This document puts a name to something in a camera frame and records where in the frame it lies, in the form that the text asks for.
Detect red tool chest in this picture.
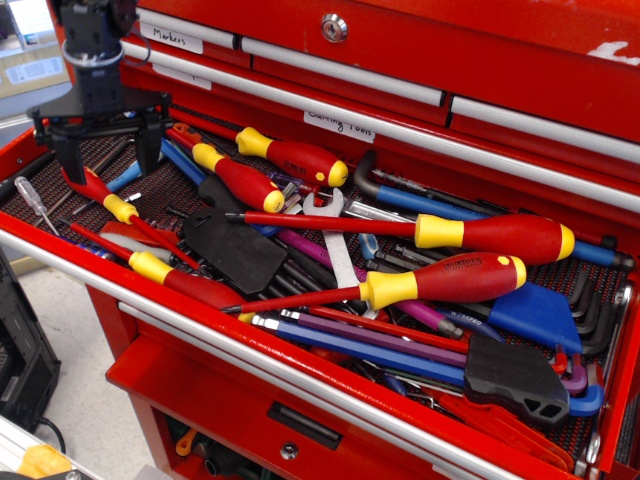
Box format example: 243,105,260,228
44,0,640,480

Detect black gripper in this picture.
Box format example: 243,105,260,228
27,65,172,184

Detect red yellow screwdriver back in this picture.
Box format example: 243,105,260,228
170,107,349,188

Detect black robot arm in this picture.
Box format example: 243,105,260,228
27,1,172,185

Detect large red yellow screwdriver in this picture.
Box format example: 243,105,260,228
225,211,576,265

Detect white label cutting tools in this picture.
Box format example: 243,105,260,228
303,111,376,144

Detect blue handle small screwdriver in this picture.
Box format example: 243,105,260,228
72,152,166,217

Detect black hex key holder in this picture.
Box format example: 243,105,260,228
183,208,287,295
464,336,569,428

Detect white label markers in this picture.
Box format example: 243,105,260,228
140,22,204,54

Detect small red yellow screwdriver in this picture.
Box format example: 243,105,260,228
62,167,200,271

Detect red yellow screwdriver front left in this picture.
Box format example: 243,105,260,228
62,220,243,310

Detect black box on floor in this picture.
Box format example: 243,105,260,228
1,256,61,432

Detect open red drawer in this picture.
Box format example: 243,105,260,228
0,64,640,480

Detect silver open end wrench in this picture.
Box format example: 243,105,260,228
303,188,360,288

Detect long purple hex key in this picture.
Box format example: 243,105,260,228
277,310,588,395

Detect long blue hex key back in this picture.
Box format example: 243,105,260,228
161,138,206,186

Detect blue sleeved large hex key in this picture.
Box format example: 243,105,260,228
353,151,638,272

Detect clear handle small screwdriver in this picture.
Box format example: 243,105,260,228
14,176,59,236

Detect red yellow screwdriver centre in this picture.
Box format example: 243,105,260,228
222,252,527,314

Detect black L hex key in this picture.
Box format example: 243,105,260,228
34,138,135,228

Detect long blue hex key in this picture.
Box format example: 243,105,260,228
251,312,604,426
161,138,206,186

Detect blue hex key holder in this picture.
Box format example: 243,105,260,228
488,282,583,355

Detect magenta handle tool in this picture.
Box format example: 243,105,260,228
275,229,463,339

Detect black hex key holder right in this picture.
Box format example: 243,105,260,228
464,336,569,428

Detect silver chest lock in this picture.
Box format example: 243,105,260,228
321,13,349,43

